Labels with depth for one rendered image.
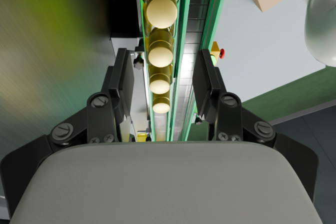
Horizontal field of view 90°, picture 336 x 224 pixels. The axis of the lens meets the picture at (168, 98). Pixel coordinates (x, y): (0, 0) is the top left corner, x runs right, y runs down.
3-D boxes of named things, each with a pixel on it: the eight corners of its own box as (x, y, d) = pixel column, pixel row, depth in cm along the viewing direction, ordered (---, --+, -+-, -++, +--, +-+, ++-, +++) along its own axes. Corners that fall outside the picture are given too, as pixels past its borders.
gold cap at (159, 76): (148, 61, 28) (147, 79, 26) (169, 61, 28) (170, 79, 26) (150, 76, 31) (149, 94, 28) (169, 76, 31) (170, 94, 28)
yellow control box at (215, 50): (199, 40, 67) (202, 51, 62) (217, 40, 67) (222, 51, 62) (196, 54, 72) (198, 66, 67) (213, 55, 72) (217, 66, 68)
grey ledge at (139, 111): (115, 22, 56) (109, 40, 49) (141, 22, 57) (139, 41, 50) (141, 143, 130) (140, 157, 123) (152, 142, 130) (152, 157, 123)
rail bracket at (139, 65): (122, 30, 49) (115, 59, 41) (145, 31, 50) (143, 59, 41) (124, 42, 52) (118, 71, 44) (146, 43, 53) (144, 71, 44)
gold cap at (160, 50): (148, 28, 24) (146, 46, 21) (173, 28, 24) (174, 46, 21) (149, 49, 27) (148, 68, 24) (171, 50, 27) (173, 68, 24)
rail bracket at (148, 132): (138, 115, 84) (136, 140, 76) (152, 115, 84) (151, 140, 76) (139, 119, 87) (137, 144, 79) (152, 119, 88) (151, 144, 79)
